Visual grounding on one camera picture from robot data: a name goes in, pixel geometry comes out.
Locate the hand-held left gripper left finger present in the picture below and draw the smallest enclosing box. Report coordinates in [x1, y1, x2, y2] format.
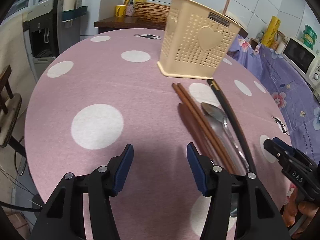
[30, 144, 134, 240]

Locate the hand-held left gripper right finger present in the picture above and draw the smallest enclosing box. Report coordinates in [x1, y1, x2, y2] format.
[187, 142, 292, 240]

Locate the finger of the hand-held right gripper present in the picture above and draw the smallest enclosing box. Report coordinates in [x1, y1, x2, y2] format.
[264, 139, 288, 160]
[272, 137, 304, 155]

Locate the black chopstick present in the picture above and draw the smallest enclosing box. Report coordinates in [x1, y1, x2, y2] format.
[207, 79, 250, 174]
[211, 79, 257, 173]

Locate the cream perforated utensil holder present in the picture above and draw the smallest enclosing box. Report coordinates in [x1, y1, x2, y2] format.
[157, 0, 242, 79]

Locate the person's right hand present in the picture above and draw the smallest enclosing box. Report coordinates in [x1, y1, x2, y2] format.
[284, 187, 320, 228]

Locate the purple floral cloth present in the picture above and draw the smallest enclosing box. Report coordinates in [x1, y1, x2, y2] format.
[226, 34, 320, 165]

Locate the white microwave oven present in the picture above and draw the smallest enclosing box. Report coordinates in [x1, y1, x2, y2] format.
[282, 38, 320, 92]

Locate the stack of green containers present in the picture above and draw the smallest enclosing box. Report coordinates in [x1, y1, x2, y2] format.
[302, 25, 317, 50]

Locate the yellow wrapped roll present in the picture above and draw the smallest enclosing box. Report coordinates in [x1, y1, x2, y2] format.
[261, 16, 281, 47]

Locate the woven chair cushion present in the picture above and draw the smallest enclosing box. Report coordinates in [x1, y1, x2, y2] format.
[0, 92, 23, 148]

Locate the wooden chair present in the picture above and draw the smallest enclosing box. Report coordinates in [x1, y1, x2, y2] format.
[0, 65, 14, 114]

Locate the dark wooden side table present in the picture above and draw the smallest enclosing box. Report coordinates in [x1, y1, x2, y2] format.
[94, 16, 167, 34]

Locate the yellow mug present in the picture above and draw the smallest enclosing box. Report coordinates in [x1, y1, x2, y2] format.
[115, 4, 128, 17]

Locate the wicker basket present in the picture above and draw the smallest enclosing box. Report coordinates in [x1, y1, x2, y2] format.
[134, 1, 171, 23]

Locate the water dispenser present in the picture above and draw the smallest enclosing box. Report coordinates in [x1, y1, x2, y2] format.
[22, 0, 84, 80]

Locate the black cable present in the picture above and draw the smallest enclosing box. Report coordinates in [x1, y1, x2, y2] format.
[14, 136, 28, 176]

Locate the teal wall organizer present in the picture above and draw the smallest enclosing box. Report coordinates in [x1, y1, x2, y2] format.
[61, 6, 88, 22]

